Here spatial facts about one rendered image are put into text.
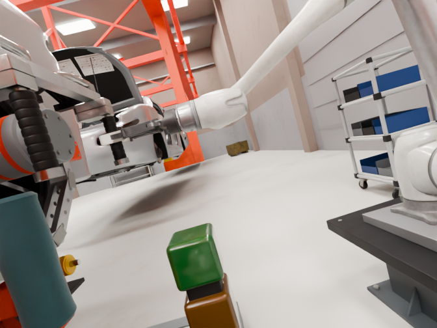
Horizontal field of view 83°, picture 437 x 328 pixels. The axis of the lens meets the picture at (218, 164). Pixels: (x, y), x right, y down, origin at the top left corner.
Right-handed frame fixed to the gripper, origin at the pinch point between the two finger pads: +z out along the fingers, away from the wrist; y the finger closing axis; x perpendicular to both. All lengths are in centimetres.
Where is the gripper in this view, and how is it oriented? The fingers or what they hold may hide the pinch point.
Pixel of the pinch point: (114, 138)
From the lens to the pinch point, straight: 81.8
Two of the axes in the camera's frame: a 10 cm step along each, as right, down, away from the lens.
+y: -0.3, -0.7, 10.0
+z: -9.6, 2.8, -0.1
